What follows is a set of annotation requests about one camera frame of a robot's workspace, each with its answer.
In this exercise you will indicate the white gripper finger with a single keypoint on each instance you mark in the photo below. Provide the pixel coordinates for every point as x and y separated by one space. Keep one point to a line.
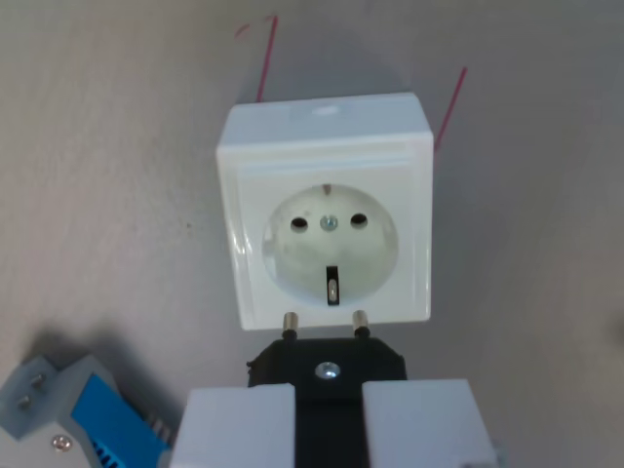
419 424
239 429

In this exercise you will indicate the black two-pin plug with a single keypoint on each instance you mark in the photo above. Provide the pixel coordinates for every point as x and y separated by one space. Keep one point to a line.
326 356

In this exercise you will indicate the grey and blue plastic housing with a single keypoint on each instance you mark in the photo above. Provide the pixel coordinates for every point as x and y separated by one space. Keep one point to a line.
73 385

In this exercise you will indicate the white wall socket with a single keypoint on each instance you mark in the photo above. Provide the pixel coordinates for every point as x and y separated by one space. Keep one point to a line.
400 195

